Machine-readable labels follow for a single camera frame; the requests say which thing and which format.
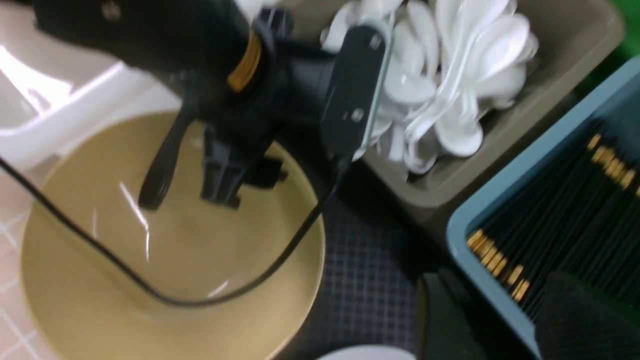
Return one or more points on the pile of white spoons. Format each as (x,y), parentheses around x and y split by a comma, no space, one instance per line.
(452,62)

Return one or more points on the white side dish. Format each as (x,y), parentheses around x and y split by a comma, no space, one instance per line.
(369,352)

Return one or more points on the white plastic tub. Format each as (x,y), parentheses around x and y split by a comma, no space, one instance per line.
(53,96)

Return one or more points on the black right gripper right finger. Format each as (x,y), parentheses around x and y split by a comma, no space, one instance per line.
(579,322)

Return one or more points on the yellow noodle bowl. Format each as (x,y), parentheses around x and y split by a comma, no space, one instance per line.
(188,249)

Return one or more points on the bundle of black chopsticks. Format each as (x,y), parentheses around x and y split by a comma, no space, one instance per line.
(578,215)

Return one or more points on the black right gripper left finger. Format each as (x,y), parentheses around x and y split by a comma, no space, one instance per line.
(442,331)

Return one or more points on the blue chopstick bin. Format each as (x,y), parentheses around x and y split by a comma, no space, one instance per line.
(616,100)

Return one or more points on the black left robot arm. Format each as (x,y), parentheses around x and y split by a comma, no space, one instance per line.
(163,37)

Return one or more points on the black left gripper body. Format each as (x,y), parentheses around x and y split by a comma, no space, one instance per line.
(288,87)

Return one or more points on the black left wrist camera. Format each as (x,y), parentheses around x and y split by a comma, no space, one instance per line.
(355,89)

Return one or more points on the olive spoon bin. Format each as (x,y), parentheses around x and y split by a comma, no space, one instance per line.
(575,36)

